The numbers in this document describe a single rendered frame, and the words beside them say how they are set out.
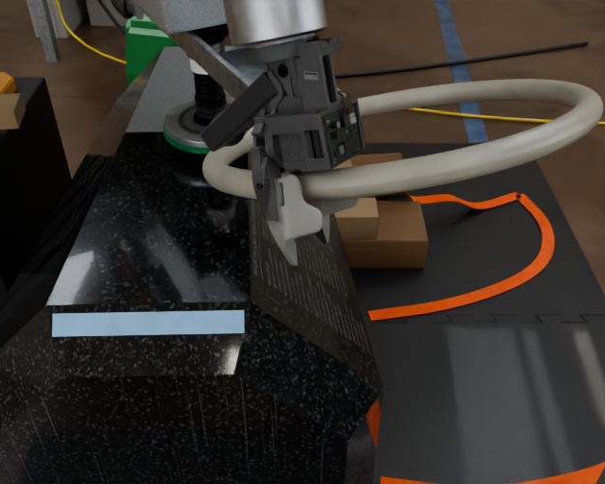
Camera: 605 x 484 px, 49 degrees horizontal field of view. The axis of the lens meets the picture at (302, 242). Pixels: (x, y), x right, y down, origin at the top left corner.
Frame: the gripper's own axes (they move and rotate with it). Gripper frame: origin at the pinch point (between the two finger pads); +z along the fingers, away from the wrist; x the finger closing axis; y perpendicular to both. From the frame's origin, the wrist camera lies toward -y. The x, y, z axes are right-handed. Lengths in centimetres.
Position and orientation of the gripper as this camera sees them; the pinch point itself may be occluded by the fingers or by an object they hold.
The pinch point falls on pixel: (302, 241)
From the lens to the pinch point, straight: 69.1
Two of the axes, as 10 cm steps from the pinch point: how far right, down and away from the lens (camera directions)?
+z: 1.8, 9.3, 3.3
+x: 5.4, -3.7, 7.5
